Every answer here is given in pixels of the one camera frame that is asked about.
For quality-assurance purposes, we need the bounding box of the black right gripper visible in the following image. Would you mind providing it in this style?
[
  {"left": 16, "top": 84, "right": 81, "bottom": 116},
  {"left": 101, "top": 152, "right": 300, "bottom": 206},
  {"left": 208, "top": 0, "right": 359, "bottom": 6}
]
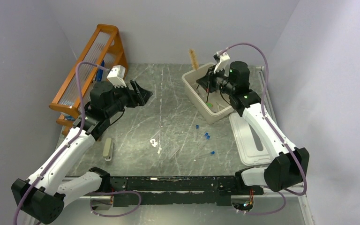
[{"left": 197, "top": 64, "right": 235, "bottom": 95}]

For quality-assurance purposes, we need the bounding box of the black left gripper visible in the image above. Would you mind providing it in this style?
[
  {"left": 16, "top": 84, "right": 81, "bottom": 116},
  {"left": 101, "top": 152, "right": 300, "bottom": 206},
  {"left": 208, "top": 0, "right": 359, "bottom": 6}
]
[{"left": 105, "top": 79, "right": 152, "bottom": 117}]

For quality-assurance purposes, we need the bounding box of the orange test tube brush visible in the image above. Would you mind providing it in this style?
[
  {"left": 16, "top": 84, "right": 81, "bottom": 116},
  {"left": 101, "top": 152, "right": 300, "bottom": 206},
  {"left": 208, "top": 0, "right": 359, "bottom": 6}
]
[{"left": 188, "top": 48, "right": 212, "bottom": 103}]

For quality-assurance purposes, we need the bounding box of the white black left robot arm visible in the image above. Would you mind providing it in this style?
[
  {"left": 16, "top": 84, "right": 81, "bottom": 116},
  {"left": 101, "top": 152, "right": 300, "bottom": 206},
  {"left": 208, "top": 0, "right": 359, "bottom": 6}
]
[{"left": 11, "top": 80, "right": 153, "bottom": 224}]

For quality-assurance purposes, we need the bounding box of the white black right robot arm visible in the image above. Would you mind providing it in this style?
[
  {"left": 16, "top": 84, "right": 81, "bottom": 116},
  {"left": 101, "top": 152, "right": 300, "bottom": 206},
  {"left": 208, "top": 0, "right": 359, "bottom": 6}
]
[{"left": 196, "top": 61, "right": 309, "bottom": 195}]

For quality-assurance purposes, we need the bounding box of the beige plastic bin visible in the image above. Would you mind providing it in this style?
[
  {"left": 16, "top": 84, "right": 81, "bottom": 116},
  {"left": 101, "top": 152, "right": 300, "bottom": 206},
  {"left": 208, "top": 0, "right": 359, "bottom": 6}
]
[{"left": 181, "top": 63, "right": 234, "bottom": 124}]

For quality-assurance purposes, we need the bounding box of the orange wooden test tube rack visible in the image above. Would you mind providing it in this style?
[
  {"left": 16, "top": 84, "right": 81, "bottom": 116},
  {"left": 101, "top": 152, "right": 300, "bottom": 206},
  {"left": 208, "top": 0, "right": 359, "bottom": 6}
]
[{"left": 49, "top": 24, "right": 129, "bottom": 137}]

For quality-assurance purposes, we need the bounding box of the beige stapler-like case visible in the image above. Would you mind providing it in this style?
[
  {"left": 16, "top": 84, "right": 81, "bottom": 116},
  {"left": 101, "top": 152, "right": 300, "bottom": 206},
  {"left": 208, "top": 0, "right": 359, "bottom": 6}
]
[{"left": 102, "top": 138, "right": 113, "bottom": 161}]

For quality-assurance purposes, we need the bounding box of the blue capped clear tube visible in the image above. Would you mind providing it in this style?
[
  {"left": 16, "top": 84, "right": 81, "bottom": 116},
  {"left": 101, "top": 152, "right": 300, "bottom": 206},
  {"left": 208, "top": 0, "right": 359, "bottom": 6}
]
[{"left": 198, "top": 151, "right": 215, "bottom": 159}]

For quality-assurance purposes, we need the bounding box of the white plastic bin lid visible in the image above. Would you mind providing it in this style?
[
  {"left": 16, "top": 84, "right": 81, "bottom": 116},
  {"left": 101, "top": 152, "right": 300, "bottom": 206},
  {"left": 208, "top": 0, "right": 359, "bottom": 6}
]
[{"left": 229, "top": 112, "right": 279, "bottom": 166}]

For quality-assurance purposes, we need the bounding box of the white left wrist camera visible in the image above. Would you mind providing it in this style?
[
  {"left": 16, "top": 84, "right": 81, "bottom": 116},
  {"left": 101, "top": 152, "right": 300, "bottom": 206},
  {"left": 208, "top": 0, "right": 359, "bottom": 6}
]
[{"left": 107, "top": 65, "right": 126, "bottom": 88}]

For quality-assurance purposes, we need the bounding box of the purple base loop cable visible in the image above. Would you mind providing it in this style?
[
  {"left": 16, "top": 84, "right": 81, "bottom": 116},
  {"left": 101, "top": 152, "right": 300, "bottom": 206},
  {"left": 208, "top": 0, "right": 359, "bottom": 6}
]
[{"left": 88, "top": 190, "right": 143, "bottom": 218}]

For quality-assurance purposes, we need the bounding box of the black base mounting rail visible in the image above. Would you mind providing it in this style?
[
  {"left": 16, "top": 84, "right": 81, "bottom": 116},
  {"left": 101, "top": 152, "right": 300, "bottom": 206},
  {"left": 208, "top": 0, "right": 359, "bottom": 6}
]
[{"left": 79, "top": 175, "right": 264, "bottom": 208}]

